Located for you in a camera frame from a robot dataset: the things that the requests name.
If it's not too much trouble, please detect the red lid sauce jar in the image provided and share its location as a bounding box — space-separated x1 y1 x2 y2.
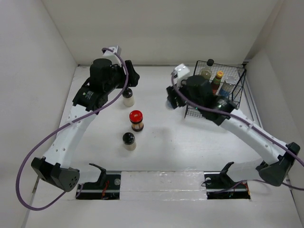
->
129 110 144 132

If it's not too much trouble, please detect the tall dark sauce bottle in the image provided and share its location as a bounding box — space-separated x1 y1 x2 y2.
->
200 59 214 80

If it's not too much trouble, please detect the black cap shaker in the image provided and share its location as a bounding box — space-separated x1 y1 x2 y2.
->
123 132 136 151
122 87 135 107

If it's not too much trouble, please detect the black wire rack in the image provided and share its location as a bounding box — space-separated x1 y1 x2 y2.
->
186 59 246 107

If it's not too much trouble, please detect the silver cap blue label shaker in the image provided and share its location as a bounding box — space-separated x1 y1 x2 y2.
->
218 76 237 97
165 100 173 110

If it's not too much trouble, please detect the black cap shaker far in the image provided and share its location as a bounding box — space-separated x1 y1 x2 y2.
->
122 87 135 107

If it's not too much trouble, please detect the black cap shaker near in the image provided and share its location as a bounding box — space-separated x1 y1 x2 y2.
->
123 132 136 151

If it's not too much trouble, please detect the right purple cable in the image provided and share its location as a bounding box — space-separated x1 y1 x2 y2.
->
171 73 304 194

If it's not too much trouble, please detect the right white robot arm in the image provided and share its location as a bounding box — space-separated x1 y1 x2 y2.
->
166 75 303 187

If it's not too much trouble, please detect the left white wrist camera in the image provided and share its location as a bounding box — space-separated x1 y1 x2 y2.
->
102 45 122 67

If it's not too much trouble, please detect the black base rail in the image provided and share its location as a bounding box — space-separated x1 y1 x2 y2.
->
76 171 250 201

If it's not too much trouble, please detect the yellow cap chili sauce bottle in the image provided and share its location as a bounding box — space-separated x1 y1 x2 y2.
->
211 71 224 95

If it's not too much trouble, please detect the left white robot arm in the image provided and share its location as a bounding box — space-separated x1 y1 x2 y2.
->
31 58 140 192

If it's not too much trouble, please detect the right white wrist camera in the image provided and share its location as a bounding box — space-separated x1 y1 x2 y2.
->
171 63 190 88

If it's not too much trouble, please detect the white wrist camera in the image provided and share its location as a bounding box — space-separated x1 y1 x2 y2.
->
102 45 122 67
171 63 190 88

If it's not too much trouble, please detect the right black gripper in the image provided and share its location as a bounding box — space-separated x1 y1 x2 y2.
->
166 81 203 112

